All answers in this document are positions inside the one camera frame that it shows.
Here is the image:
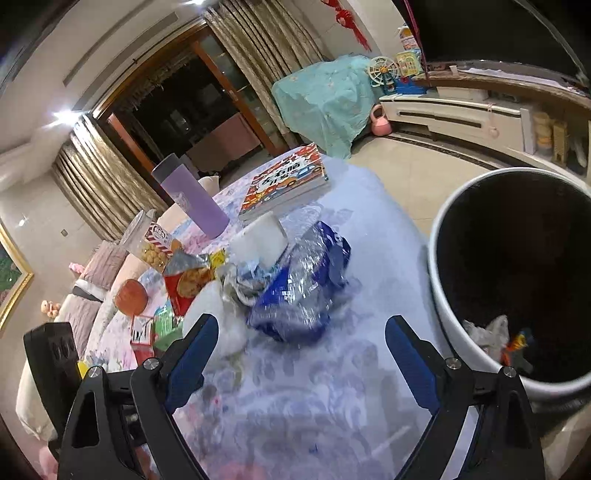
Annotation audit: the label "orange round fruit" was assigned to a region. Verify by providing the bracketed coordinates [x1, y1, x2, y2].
[113, 279, 149, 316]

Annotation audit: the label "purple water bottle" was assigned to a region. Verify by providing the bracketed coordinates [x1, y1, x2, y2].
[151, 154, 230, 240]

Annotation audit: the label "green packet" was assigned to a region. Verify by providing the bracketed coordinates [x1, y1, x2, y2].
[152, 305, 185, 356]

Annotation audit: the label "colourful children's book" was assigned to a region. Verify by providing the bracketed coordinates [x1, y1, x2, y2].
[239, 143, 329, 214]

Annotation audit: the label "white pink toy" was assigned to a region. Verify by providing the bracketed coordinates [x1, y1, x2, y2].
[397, 25, 421, 51]

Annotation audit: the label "pink grey pillow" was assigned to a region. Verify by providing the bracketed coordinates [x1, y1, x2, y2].
[81, 240, 127, 289]

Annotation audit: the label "person's left forearm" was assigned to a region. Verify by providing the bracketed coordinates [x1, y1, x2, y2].
[37, 445, 63, 480]

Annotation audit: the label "white trash bin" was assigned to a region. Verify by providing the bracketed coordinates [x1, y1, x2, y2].
[426, 167, 591, 407]

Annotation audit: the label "white foam block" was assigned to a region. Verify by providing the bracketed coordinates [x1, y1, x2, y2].
[229, 213, 289, 271]

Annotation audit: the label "colourful toy play board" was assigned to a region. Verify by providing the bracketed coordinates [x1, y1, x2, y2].
[394, 50, 424, 79]

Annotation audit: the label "white plastic bag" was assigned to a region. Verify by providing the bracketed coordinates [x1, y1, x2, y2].
[182, 279, 252, 358]
[462, 315, 511, 361]

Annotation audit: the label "small red white box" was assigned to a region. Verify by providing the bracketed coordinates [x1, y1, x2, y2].
[129, 315, 156, 365]

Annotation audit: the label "blue toy base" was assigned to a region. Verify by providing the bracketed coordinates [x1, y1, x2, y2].
[392, 76, 428, 95]

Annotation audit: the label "silver wrapper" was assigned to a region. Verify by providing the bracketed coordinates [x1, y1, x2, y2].
[217, 263, 278, 305]

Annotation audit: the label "small colourful wrapper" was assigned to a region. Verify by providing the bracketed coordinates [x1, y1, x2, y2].
[501, 329, 532, 365]

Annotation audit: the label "blue plastic bag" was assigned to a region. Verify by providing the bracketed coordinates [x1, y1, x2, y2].
[247, 220, 352, 343]

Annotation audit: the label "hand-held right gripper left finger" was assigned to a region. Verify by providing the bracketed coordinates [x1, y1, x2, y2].
[58, 313, 220, 480]

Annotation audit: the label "book with white page edges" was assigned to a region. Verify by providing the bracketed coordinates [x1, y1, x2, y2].
[241, 178, 331, 223]

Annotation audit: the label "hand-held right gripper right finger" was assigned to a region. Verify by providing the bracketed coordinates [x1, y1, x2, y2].
[385, 315, 546, 480]

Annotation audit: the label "gold framed painting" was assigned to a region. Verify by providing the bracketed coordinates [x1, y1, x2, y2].
[0, 222, 35, 328]

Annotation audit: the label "pink toy kettle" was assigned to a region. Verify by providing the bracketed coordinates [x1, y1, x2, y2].
[370, 104, 393, 137]

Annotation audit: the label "white television cabinet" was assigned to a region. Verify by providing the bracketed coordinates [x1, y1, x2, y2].
[379, 74, 591, 176]

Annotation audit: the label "red knot wall decoration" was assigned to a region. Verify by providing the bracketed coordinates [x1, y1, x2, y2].
[321, 0, 370, 51]

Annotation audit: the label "toy ferris wheel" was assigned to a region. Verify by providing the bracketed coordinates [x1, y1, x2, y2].
[367, 56, 398, 95]

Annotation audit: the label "black television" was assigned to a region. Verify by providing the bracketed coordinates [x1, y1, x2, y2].
[397, 0, 580, 77]

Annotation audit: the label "teal cover cloth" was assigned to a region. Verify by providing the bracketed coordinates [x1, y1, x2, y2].
[271, 54, 393, 158]

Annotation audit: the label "clear popcorn snack jar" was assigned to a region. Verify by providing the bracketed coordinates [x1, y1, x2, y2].
[121, 210, 183, 273]

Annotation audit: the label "gold patterned curtain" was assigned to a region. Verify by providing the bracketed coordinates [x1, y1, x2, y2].
[203, 0, 333, 144]
[51, 113, 169, 241]

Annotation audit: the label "glass sliding door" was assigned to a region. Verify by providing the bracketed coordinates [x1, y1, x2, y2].
[92, 23, 287, 181]

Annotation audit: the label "red cookie snack packet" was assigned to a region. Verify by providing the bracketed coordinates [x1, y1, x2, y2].
[164, 251, 218, 317]

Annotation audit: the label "yellow tins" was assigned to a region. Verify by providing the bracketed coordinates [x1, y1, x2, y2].
[533, 111, 555, 155]

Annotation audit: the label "beige sofa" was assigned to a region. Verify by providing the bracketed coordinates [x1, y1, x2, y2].
[14, 185, 185, 444]

